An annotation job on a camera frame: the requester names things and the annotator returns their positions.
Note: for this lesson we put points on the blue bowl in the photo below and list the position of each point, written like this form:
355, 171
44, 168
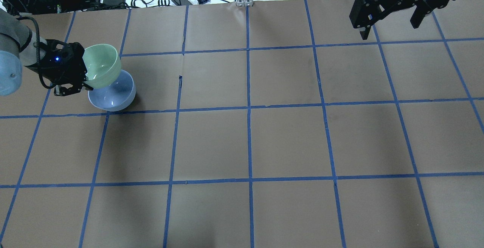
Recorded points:
116, 96

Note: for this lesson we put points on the green bowl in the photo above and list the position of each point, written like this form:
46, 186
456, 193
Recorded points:
103, 65

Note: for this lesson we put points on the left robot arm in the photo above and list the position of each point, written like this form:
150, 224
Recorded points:
18, 51

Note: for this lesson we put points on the brown paper table mat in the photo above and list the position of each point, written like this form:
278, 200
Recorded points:
274, 126

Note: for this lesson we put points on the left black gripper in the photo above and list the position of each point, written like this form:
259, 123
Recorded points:
63, 73

